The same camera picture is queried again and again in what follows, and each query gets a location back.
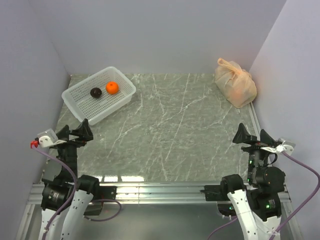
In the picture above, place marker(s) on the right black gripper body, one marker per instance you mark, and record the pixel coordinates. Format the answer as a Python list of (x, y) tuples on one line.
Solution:
[(255, 153)]

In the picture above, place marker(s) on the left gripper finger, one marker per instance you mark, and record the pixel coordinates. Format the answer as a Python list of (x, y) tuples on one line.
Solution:
[(83, 132), (63, 133)]

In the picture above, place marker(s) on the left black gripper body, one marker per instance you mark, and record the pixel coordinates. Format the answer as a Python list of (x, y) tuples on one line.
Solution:
[(68, 151)]

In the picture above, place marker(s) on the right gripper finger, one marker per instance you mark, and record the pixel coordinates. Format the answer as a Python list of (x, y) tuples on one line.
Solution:
[(242, 135), (266, 139)]

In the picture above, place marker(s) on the translucent orange plastic bag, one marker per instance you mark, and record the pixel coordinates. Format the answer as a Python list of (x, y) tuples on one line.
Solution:
[(235, 83)]

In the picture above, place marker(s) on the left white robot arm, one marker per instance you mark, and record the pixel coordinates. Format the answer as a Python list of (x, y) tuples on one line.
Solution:
[(65, 196)]

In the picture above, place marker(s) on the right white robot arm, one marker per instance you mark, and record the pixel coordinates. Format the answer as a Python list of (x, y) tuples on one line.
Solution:
[(256, 203)]

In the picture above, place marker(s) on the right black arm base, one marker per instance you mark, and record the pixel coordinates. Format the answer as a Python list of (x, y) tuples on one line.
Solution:
[(214, 193)]

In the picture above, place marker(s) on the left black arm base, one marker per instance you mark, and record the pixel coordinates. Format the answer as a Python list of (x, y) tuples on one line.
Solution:
[(95, 207)]

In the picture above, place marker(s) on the white perforated plastic basket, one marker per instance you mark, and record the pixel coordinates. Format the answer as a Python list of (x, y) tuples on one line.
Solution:
[(79, 101)]

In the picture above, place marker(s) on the dark purple mangosteen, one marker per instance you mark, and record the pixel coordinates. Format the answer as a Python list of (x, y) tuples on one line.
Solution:
[(96, 92)]

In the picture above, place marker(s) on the orange tangerine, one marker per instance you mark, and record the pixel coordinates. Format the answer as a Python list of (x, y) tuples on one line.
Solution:
[(112, 88)]

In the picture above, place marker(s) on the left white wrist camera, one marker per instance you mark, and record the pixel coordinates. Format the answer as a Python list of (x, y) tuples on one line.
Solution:
[(46, 139)]

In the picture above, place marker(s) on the aluminium mounting rail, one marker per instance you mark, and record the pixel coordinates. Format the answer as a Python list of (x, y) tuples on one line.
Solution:
[(149, 193)]

